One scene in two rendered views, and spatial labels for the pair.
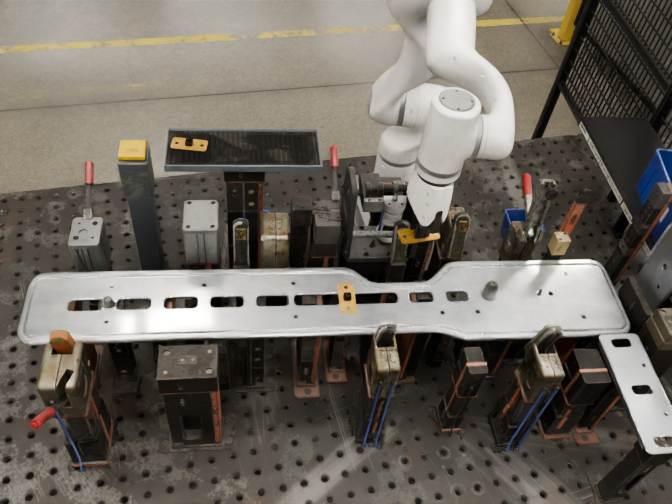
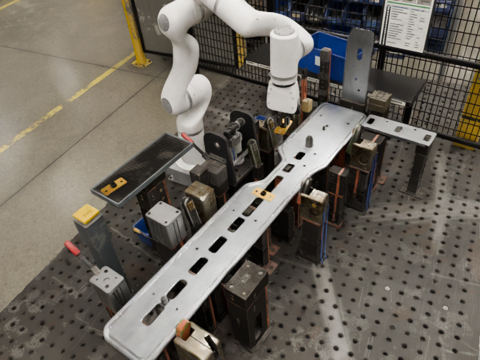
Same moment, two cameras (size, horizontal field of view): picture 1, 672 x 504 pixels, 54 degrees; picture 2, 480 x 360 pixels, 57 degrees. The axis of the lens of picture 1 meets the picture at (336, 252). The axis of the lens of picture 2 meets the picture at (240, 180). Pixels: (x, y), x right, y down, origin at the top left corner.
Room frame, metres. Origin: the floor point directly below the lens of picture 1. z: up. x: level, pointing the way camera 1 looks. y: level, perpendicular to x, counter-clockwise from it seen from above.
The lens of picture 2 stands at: (0.08, 0.74, 2.11)
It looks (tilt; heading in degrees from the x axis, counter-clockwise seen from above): 42 degrees down; 321
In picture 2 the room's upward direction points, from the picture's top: 6 degrees counter-clockwise
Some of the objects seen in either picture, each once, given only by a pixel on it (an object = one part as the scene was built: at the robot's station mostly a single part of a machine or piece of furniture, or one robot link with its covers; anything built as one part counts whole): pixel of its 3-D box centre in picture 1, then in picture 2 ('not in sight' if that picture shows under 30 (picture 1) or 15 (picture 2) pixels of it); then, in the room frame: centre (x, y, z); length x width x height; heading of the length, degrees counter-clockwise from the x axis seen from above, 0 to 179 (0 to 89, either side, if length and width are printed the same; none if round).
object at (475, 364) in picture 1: (461, 393); (336, 197); (0.81, -0.34, 0.84); 0.11 x 0.08 x 0.29; 12
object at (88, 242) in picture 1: (99, 279); (121, 311); (0.97, 0.57, 0.88); 0.11 x 0.10 x 0.36; 12
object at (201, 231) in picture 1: (206, 271); (173, 252); (1.02, 0.32, 0.90); 0.13 x 0.10 x 0.41; 12
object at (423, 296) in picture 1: (411, 333); (288, 196); (0.96, -0.22, 0.84); 0.12 x 0.05 x 0.29; 12
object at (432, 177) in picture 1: (438, 163); (283, 76); (0.94, -0.16, 1.43); 0.09 x 0.08 x 0.03; 22
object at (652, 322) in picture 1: (644, 362); (375, 128); (0.95, -0.79, 0.88); 0.08 x 0.08 x 0.36; 12
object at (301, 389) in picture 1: (308, 337); (253, 237); (0.91, 0.04, 0.84); 0.17 x 0.06 x 0.29; 12
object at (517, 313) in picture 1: (338, 302); (262, 199); (0.91, -0.02, 1.00); 1.38 x 0.22 x 0.02; 102
